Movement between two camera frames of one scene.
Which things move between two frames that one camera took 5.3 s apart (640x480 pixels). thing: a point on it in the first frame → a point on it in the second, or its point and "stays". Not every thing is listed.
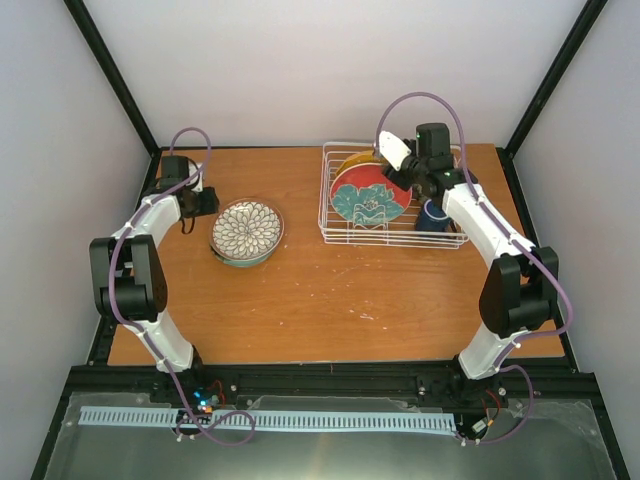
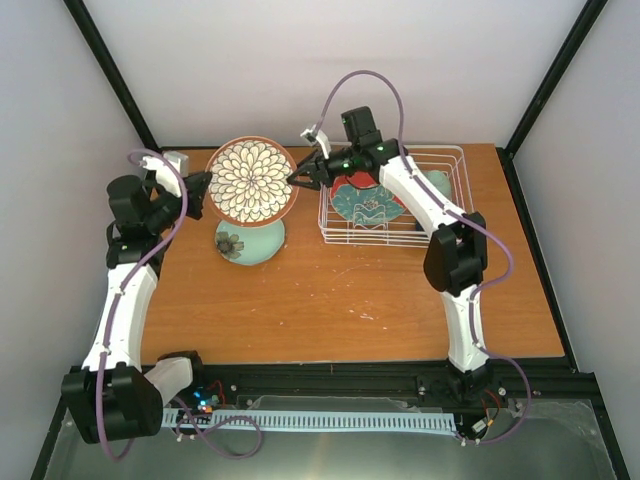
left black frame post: (95, 40) stays
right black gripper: (395, 179) → (313, 163)
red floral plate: (364, 195) stays
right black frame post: (554, 76) stays
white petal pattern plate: (246, 229) → (249, 184)
